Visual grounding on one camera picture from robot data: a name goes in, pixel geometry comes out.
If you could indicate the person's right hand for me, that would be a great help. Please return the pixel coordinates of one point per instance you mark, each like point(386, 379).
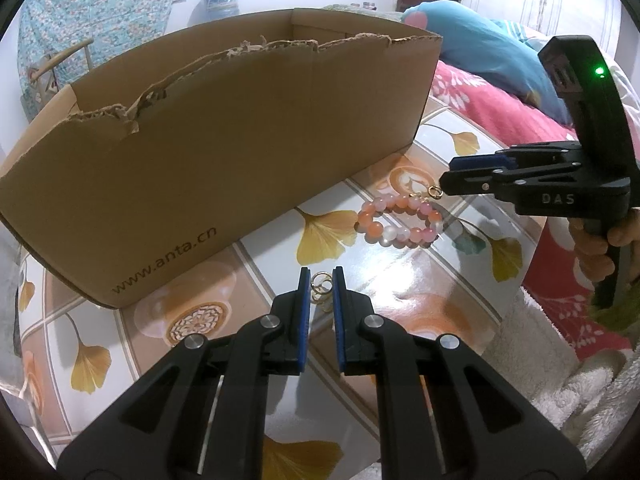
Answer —
point(590, 255)

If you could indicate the blue pillow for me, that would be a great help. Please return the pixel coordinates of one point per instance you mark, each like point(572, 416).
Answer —
point(475, 45)

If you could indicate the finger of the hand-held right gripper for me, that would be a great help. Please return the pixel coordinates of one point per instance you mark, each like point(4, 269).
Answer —
point(480, 161)
point(470, 184)

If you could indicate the white wardrobe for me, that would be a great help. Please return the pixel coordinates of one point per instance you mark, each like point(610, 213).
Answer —
point(550, 0)

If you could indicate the pink floral blanket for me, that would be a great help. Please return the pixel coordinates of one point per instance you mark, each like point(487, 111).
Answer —
point(490, 105)

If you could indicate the teal floral hanging cloth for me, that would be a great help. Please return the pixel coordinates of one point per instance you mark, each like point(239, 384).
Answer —
point(100, 5)

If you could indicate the person's right forearm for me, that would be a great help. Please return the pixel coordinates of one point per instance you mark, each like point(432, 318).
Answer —
point(615, 320)

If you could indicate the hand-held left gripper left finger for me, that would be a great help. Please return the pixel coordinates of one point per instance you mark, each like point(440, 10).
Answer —
point(303, 325)

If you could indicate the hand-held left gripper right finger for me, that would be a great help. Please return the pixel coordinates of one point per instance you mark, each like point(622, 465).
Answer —
point(339, 325)

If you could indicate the blue water jug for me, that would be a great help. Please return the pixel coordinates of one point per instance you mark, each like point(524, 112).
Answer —
point(221, 1)

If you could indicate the ginkgo leaf patterned tablecloth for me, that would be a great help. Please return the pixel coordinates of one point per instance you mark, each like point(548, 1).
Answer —
point(425, 290)

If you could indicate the wooden chair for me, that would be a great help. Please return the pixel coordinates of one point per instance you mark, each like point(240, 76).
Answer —
point(60, 57)

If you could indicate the brown cardboard box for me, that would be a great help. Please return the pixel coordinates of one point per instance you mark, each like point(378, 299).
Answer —
point(225, 150)

